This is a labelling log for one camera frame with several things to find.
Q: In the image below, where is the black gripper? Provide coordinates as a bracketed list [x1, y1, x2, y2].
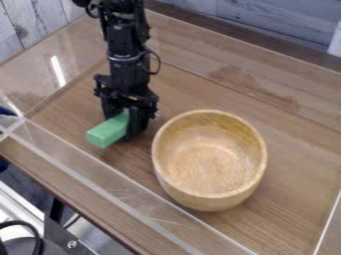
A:
[95, 56, 160, 139]

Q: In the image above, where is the green rectangular block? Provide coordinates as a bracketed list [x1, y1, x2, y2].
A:
[86, 112, 130, 148]

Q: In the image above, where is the brown wooden bowl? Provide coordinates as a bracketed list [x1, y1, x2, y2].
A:
[152, 110, 267, 211]

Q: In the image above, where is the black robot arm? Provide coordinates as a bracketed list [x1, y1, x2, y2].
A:
[71, 0, 162, 140]

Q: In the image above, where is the blue object at left edge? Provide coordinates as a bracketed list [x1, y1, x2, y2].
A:
[0, 105, 17, 173]

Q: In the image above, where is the black table leg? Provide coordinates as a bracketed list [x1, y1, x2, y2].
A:
[49, 198, 65, 223]

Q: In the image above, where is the clear acrylic barrier wall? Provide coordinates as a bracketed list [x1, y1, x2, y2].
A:
[0, 6, 341, 255]

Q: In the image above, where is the black metal bracket with screw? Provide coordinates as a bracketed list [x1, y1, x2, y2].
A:
[41, 217, 99, 255]

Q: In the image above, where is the black cable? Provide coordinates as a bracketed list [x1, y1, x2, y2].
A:
[0, 219, 45, 255]

